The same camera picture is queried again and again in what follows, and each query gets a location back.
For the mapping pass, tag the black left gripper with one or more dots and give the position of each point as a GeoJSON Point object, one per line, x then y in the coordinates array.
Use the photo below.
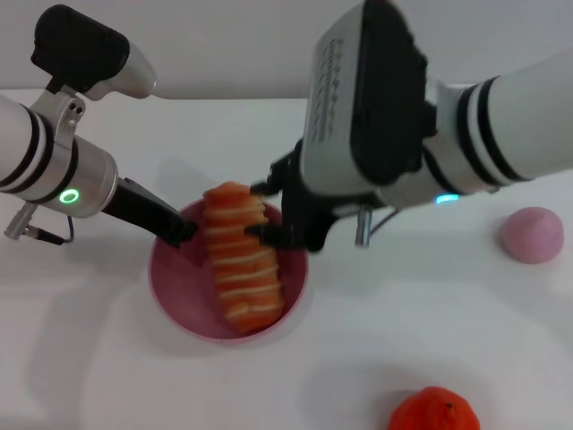
{"type": "Point", "coordinates": [143, 210]}

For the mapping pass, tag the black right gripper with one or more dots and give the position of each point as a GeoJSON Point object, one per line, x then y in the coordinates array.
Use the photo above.
{"type": "Point", "coordinates": [309, 215]}

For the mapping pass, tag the orange striped bread roll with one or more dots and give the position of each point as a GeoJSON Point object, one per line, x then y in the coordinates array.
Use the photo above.
{"type": "Point", "coordinates": [242, 269]}

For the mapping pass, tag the pink plastic bowl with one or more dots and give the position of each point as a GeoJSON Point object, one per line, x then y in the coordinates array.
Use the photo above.
{"type": "Point", "coordinates": [179, 286]}

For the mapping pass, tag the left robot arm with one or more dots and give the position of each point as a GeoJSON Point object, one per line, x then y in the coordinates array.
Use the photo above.
{"type": "Point", "coordinates": [45, 148]}

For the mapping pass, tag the pink round bun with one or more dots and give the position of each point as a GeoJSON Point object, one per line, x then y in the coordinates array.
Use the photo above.
{"type": "Point", "coordinates": [532, 237]}

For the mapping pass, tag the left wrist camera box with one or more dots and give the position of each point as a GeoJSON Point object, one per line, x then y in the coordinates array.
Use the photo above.
{"type": "Point", "coordinates": [76, 49]}

